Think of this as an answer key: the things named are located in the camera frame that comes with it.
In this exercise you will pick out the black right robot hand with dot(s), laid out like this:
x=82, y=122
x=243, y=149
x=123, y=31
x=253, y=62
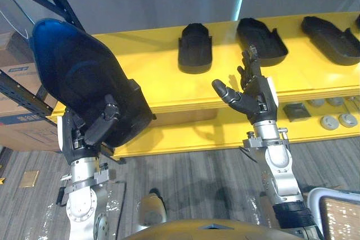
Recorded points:
x=254, y=96

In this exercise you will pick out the white framed cart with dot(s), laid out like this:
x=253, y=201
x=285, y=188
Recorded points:
x=337, y=214

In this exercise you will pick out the short black plastic housing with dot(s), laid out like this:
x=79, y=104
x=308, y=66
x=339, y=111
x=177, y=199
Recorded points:
x=194, y=51

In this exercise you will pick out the yellow shelf board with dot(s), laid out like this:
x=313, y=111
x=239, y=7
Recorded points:
x=197, y=136
x=160, y=82

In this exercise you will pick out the dark brown cardboard box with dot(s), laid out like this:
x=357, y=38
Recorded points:
x=14, y=49

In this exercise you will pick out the silver robot leg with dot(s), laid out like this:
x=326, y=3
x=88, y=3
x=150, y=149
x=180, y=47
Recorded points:
x=152, y=209

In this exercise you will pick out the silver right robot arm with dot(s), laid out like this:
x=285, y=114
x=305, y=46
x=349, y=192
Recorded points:
x=281, y=172

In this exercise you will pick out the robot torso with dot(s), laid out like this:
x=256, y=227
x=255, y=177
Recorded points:
x=202, y=230

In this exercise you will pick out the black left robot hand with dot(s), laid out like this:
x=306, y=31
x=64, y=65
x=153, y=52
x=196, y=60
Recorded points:
x=76, y=144

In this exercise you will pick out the cardboard box with blue label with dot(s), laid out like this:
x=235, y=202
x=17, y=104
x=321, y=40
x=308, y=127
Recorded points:
x=19, y=82

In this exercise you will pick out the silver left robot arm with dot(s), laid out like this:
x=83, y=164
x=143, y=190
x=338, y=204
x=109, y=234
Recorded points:
x=81, y=200

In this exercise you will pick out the black square plastic part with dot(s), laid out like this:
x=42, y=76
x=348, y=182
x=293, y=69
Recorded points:
x=296, y=111

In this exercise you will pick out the grey round plastic part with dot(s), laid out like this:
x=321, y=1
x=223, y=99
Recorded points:
x=329, y=122
x=335, y=101
x=315, y=103
x=348, y=120

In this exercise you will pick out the large black plastic housing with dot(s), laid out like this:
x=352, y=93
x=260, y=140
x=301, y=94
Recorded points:
x=81, y=68

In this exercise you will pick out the brass floor plate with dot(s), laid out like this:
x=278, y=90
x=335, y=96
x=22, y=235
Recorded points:
x=29, y=178

